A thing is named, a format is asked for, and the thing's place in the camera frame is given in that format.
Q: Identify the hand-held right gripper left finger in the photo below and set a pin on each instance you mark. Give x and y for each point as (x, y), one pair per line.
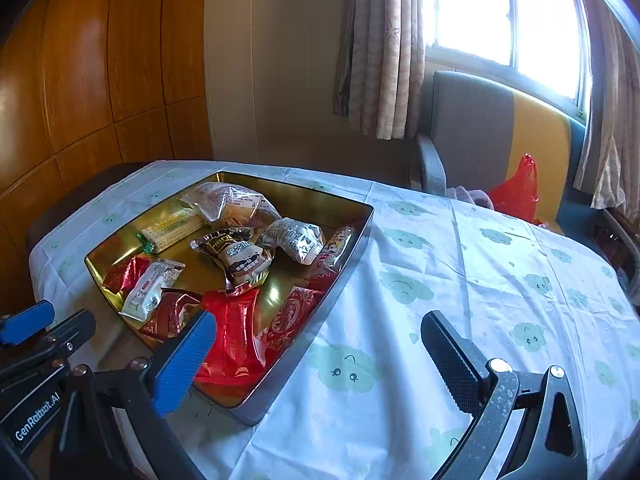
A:
(185, 360)

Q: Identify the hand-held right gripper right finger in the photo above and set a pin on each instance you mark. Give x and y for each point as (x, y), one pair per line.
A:
(450, 355)

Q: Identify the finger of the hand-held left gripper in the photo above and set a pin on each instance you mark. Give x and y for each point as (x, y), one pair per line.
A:
(75, 330)
(27, 320)

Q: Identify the dark red brown snack packet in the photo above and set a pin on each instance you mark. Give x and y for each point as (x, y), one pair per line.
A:
(170, 312)

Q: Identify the large bright red snack packet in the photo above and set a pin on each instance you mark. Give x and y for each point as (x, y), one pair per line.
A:
(232, 335)

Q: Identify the small red snack packet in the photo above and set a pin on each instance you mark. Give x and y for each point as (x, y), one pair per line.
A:
(122, 275)

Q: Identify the clear white-label snack packet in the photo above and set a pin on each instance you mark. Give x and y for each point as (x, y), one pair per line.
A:
(150, 287)

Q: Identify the red round-print snack packet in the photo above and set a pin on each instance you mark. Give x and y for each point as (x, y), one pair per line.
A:
(290, 315)

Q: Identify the black and brown snack packet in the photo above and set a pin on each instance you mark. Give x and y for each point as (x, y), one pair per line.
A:
(240, 257)

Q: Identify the gold rectangular tin box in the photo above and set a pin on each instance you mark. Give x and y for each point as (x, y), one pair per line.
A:
(285, 282)

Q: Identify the cream and green cracker packet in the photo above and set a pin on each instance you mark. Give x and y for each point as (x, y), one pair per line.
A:
(170, 230)

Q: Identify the pink colourful candy packet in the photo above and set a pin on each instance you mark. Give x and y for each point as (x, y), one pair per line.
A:
(335, 247)

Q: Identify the silver snack packet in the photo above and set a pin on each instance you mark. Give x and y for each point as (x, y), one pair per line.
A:
(295, 240)

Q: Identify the clear bread packet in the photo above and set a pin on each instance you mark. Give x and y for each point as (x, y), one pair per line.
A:
(230, 202)

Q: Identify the white cloud-print tablecloth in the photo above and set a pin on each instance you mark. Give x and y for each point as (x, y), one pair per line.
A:
(425, 270)

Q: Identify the pink cloth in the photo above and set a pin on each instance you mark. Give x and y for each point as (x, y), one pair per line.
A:
(470, 196)

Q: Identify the red plastic bag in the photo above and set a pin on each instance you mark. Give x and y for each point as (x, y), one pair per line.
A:
(517, 190)

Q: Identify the grey and yellow sofa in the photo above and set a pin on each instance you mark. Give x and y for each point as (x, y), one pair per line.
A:
(470, 120)

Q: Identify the wooden wardrobe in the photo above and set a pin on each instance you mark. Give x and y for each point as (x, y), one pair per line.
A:
(100, 60)

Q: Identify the beige patterned curtain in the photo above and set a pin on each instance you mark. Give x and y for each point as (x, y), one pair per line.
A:
(615, 135)
(385, 60)

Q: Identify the window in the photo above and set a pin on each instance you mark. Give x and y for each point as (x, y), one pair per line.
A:
(540, 20)

